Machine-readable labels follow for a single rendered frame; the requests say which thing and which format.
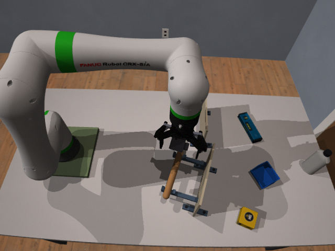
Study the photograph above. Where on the blue plastic bin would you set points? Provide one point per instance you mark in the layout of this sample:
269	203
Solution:
264	174

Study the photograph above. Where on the grey bottle with black cap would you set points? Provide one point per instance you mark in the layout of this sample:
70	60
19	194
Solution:
318	160

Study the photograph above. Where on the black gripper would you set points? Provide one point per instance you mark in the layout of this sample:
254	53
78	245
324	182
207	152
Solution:
198	142

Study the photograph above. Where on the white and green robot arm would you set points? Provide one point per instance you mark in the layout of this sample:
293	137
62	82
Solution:
42	137

